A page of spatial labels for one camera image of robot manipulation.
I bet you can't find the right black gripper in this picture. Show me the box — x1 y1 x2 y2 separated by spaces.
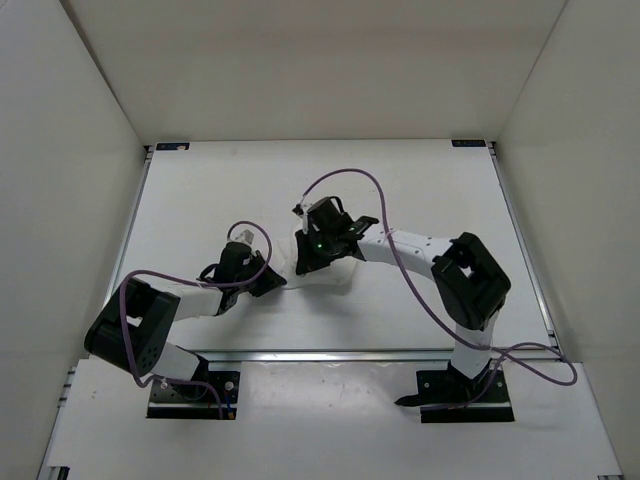
295 227 338 276

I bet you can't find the white pleated skirt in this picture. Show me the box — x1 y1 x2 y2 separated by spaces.
270 237 356 290

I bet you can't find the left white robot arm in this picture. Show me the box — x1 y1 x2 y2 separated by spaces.
84 241 287 398

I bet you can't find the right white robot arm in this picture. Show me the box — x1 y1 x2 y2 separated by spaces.
293 196 511 401

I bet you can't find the left blue corner label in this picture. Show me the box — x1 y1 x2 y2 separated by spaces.
155 142 190 151

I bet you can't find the blue corner label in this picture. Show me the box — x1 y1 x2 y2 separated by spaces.
451 139 487 148
155 142 190 151

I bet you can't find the right blue corner label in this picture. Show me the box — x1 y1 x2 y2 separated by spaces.
451 139 487 148

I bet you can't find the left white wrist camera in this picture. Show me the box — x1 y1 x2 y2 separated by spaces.
231 229 255 247

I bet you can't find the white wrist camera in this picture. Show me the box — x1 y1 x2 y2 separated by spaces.
231 229 255 247
292 199 313 218

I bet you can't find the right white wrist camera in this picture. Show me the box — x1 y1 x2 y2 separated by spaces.
292 199 313 218

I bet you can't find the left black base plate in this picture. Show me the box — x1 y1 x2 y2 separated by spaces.
146 366 241 421

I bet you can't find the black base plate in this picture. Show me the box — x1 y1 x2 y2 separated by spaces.
146 366 241 421
416 370 515 424

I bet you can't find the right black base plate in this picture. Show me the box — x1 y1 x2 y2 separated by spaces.
416 370 515 424

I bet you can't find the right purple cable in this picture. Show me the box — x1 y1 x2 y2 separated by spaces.
301 168 578 411

